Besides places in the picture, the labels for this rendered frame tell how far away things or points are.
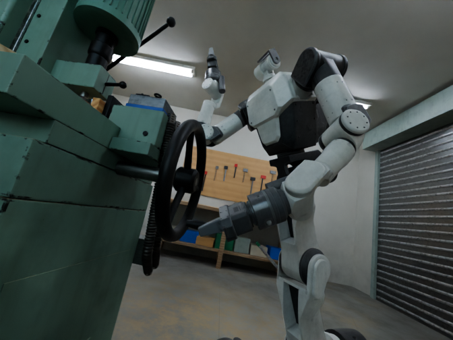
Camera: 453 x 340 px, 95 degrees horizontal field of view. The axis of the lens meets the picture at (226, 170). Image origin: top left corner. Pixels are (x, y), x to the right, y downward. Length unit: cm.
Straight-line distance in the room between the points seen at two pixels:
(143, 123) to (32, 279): 35
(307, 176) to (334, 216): 399
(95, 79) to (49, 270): 46
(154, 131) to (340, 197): 426
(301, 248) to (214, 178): 314
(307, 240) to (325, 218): 348
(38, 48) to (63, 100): 36
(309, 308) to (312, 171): 59
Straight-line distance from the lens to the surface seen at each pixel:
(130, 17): 79
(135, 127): 55
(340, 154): 61
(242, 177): 397
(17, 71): 41
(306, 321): 101
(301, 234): 91
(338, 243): 452
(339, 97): 73
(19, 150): 43
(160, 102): 57
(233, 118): 108
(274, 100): 85
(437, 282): 350
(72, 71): 74
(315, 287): 93
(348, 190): 468
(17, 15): 87
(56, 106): 44
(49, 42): 79
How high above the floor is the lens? 74
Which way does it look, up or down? 13 degrees up
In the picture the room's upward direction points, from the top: 11 degrees clockwise
